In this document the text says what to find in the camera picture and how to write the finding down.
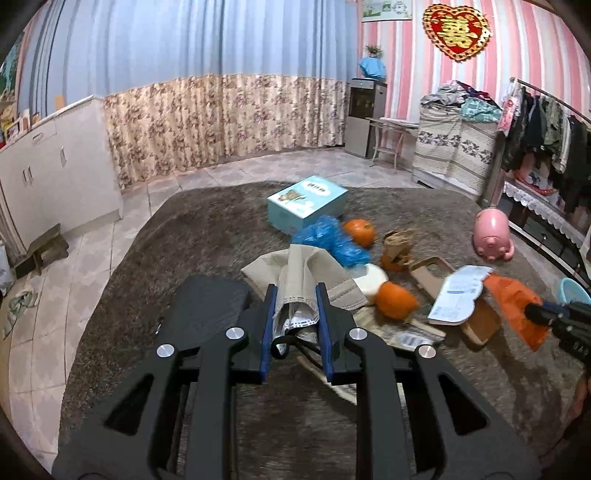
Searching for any blue covered plant pot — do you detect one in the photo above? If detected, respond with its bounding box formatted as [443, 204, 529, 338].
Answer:
[359, 45, 387, 82]

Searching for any red gold heart decoration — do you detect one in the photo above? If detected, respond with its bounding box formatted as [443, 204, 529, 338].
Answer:
[422, 4, 492, 63]

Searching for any small wooden stool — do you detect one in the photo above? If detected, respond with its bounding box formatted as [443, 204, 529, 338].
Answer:
[14, 224, 69, 279]

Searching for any patterned cloth covered cabinet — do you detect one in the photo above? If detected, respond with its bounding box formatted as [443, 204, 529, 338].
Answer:
[413, 105, 497, 200]

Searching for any grey water dispenser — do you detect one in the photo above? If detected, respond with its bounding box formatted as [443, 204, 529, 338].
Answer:
[345, 78, 388, 158]

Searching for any beige cloth rag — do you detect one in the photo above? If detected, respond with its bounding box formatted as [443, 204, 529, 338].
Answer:
[242, 244, 368, 338]

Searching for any blue floral curtain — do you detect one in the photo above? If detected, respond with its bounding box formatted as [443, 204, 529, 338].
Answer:
[17, 1, 359, 187]

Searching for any landscape wall picture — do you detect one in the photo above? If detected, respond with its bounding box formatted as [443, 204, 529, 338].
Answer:
[362, 0, 413, 22]

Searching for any brown paper scrap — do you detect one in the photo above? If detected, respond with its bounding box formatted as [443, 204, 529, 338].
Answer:
[382, 228, 416, 258]

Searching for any tan phone case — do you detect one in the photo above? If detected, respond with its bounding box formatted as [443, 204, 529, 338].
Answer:
[409, 257, 502, 348]

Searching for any clothes rack with garments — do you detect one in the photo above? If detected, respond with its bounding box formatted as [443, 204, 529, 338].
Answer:
[498, 78, 590, 217]

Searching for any orange tangerine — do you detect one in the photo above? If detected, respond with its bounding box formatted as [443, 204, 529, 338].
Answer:
[342, 219, 376, 249]
[375, 281, 419, 321]

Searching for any brown shaggy rug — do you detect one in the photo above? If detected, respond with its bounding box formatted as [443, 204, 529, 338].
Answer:
[53, 183, 590, 479]

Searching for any light blue cardboard box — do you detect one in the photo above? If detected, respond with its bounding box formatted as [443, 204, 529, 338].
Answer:
[266, 176, 349, 235]

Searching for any pink pig mug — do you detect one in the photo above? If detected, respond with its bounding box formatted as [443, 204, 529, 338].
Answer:
[472, 208, 515, 262]

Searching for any white cabinet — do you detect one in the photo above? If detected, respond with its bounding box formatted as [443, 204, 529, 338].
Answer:
[1, 96, 123, 258]

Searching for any light blue laundry basket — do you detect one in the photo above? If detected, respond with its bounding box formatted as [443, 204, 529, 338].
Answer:
[553, 277, 591, 305]

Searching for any pile of folded clothes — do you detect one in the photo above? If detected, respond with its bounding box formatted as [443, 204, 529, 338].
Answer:
[421, 80, 502, 123]

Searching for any small metal stool table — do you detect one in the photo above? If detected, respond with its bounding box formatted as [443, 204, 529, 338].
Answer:
[369, 117, 419, 169]

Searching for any white paper envelope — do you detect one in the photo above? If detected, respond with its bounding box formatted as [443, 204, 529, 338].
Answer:
[428, 265, 493, 326]

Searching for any orange plastic wrapper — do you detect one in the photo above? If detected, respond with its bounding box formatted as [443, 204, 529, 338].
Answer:
[483, 273, 549, 352]

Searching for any blue plastic bag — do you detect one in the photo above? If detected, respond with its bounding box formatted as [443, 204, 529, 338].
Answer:
[291, 215, 370, 268]

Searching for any low lace covered bench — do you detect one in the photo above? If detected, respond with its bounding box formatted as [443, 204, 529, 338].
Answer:
[499, 179, 590, 284]

